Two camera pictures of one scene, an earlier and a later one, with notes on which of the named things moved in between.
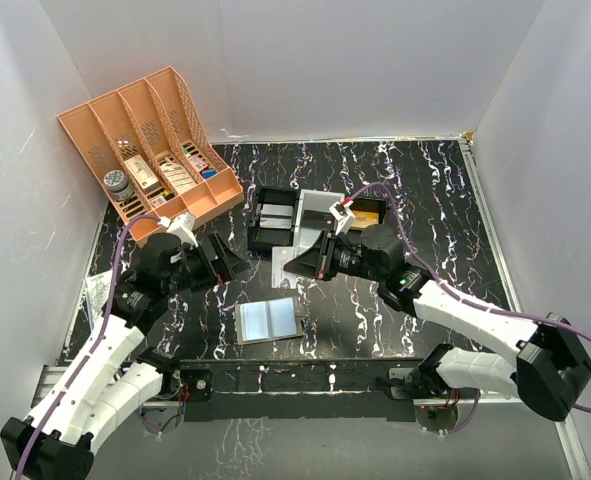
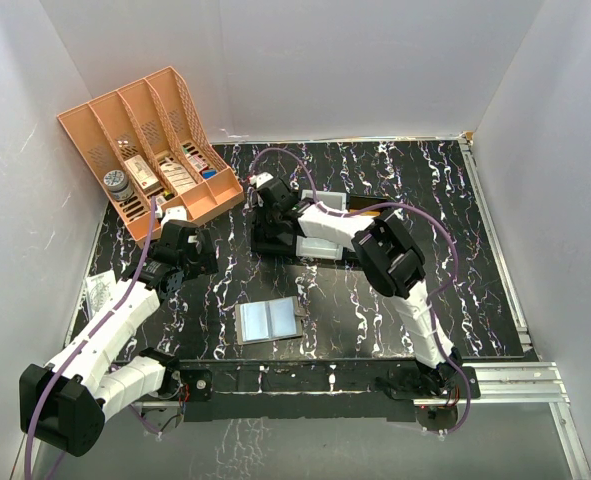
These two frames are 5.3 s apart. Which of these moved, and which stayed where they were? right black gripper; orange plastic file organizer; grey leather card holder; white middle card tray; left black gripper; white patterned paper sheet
Moved: left black gripper; right black gripper
Stayed: orange plastic file organizer; grey leather card holder; white patterned paper sheet; white middle card tray
